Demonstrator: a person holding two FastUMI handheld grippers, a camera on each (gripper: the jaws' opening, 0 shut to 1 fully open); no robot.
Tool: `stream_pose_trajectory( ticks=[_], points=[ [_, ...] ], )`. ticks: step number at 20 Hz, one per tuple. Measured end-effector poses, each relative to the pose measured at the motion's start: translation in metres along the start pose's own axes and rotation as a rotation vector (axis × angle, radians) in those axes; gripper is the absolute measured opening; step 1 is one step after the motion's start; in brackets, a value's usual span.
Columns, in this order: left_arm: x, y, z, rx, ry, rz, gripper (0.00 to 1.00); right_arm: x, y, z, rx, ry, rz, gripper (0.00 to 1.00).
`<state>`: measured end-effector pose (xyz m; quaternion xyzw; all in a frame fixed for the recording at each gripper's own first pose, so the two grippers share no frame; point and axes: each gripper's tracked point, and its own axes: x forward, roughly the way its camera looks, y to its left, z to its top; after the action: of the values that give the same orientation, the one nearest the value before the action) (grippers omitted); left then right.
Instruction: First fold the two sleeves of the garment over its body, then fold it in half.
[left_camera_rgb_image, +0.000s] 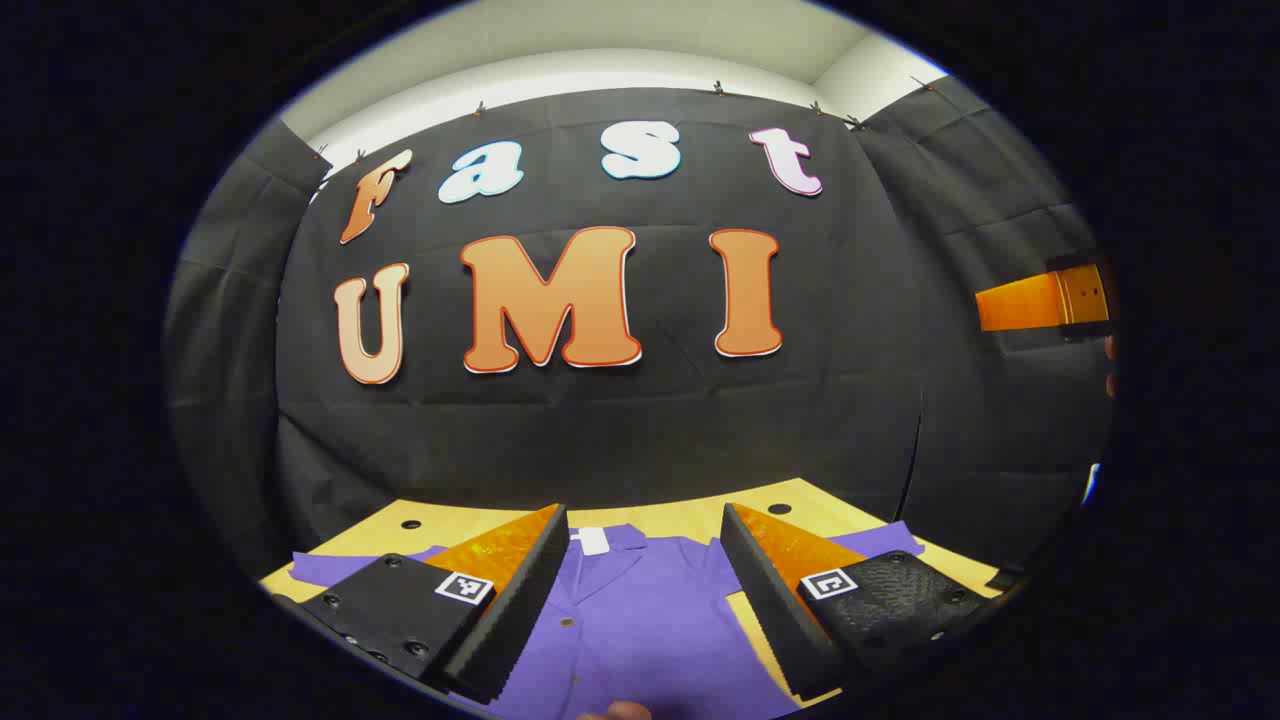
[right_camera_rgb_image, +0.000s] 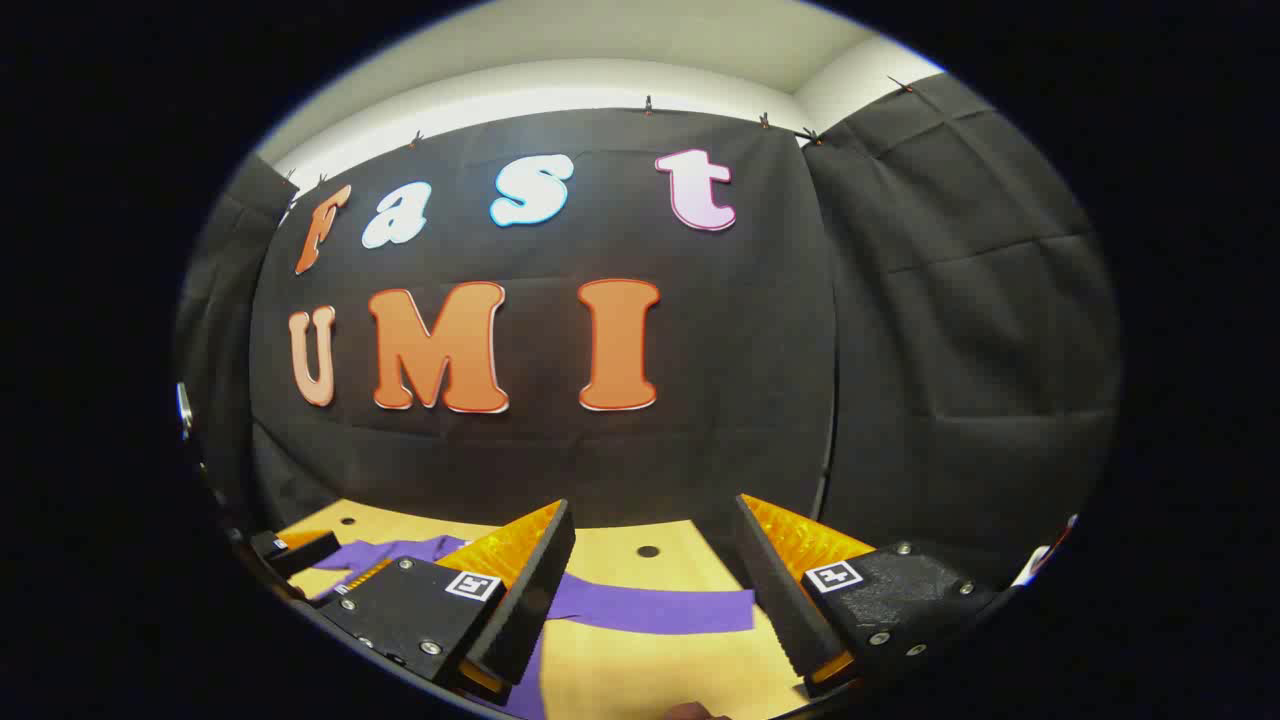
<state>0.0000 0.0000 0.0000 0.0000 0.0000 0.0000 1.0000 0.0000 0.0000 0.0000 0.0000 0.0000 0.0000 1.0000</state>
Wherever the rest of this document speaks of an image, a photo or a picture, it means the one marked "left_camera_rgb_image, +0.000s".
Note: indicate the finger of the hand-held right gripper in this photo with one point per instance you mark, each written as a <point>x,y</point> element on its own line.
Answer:
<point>1020,302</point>

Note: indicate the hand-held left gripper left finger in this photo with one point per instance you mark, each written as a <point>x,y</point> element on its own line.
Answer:
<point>520,610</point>

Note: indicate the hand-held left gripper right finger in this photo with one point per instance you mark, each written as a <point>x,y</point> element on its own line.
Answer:
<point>770,610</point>

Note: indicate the purple button shirt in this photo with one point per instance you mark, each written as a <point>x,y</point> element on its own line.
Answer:
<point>640,620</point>

